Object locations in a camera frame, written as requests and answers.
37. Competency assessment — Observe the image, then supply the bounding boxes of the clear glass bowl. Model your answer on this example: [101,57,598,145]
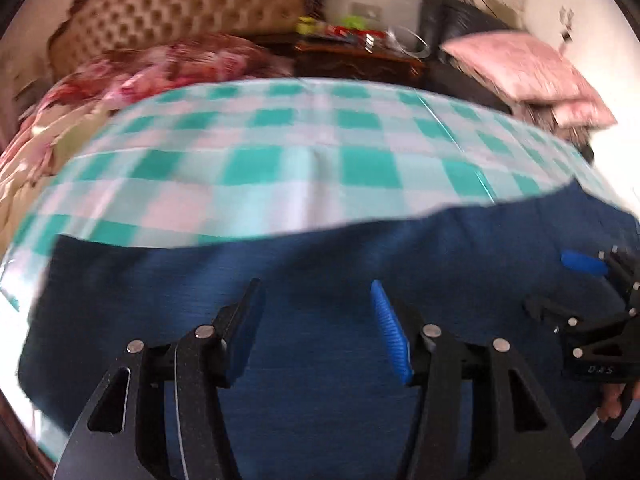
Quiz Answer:
[385,26,432,58]

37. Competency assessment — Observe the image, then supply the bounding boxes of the green white checked cloth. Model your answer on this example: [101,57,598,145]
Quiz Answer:
[0,77,640,466]

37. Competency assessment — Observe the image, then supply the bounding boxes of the red floral blanket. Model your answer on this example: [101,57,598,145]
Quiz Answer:
[30,32,296,111]

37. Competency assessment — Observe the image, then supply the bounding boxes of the dark wooden nightstand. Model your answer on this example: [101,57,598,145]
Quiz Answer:
[292,35,426,88]

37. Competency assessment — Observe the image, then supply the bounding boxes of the person's right hand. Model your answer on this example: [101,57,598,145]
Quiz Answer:
[599,382,640,423]

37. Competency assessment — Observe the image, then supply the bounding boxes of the black leather chair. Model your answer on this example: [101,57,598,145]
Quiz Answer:
[417,0,526,111]

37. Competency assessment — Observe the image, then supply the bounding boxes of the pink pillow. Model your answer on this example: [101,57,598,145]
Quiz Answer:
[440,31,618,128]

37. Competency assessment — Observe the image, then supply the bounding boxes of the blue pants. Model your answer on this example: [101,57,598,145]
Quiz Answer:
[17,180,640,480]

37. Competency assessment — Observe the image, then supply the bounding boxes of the beige bed cover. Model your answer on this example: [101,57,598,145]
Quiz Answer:
[0,102,113,271]

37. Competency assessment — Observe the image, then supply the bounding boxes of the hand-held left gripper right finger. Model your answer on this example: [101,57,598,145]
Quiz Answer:
[370,280,587,480]

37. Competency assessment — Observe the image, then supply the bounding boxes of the beige tufted headboard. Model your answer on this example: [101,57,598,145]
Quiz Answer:
[47,0,336,81]

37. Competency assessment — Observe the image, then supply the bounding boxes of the white strap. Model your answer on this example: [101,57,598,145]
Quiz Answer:
[570,406,607,449]

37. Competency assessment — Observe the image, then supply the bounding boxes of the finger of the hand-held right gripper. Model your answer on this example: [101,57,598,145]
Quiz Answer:
[522,297,632,337]
[561,246,640,311]

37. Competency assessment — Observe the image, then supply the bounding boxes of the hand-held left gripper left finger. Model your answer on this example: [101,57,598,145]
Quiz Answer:
[52,277,266,480]

